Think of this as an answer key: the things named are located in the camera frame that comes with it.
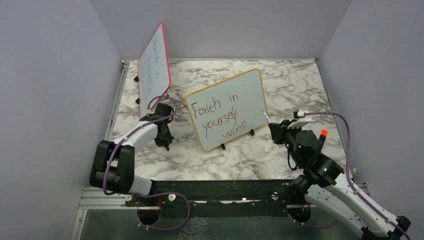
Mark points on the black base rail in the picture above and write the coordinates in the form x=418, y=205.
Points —
x=223, y=199

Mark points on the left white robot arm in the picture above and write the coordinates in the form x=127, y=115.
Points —
x=113, y=168

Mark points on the aluminium side rail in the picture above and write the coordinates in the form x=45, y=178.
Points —
x=81, y=214

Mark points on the yellow framed whiteboard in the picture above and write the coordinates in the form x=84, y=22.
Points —
x=228, y=109

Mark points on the white dry erase marker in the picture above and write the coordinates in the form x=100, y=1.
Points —
x=267, y=117

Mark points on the pink framed whiteboard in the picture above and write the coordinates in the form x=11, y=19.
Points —
x=153, y=71

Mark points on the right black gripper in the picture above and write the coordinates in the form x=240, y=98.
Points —
x=278, y=130

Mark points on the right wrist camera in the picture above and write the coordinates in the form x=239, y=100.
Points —
x=300, y=119

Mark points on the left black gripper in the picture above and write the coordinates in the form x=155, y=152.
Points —
x=163, y=142

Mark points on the orange capped black marker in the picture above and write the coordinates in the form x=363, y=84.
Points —
x=323, y=135

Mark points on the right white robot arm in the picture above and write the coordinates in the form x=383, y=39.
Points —
x=325, y=184

